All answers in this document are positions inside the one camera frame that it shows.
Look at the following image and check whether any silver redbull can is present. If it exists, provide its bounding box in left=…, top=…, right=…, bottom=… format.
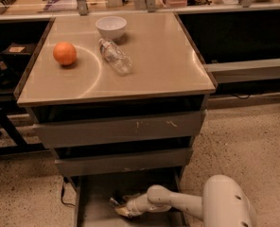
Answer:
left=109, top=197, right=126, bottom=208

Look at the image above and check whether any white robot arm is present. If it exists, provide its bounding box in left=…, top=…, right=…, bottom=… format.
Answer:
left=114, top=175, right=257, bottom=227

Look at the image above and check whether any grey bottom drawer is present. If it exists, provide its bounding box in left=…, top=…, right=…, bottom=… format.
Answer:
left=74, top=168, right=188, bottom=227

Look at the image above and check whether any grey drawer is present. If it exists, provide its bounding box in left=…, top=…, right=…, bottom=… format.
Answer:
left=74, top=168, right=188, bottom=227
left=55, top=148, right=192, bottom=177
left=33, top=111, right=206, bottom=148

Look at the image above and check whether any grey middle drawer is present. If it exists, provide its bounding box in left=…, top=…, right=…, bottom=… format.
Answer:
left=55, top=148, right=192, bottom=177

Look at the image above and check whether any grey top drawer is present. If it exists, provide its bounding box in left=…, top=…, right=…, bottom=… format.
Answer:
left=33, top=111, right=206, bottom=148

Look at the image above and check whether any grey drawer cabinet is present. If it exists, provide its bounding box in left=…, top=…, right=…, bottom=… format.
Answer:
left=13, top=10, right=218, bottom=227

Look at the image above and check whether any clear plastic water bottle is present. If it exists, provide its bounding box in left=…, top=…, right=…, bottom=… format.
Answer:
left=98, top=38, right=132, bottom=75

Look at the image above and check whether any orange fruit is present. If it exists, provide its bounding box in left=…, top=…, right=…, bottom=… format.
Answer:
left=53, top=42, right=77, bottom=65

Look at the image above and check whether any white bowl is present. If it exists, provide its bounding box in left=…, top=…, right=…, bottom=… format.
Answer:
left=96, top=16, right=127, bottom=40

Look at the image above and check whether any black box with label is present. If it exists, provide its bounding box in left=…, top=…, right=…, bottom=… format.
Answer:
left=0, top=43, right=36, bottom=63

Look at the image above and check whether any black cable on floor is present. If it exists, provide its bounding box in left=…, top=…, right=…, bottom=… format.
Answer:
left=60, top=177, right=77, bottom=208

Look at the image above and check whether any grey metal rail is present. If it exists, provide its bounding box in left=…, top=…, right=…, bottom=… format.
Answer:
left=204, top=59, right=280, bottom=83

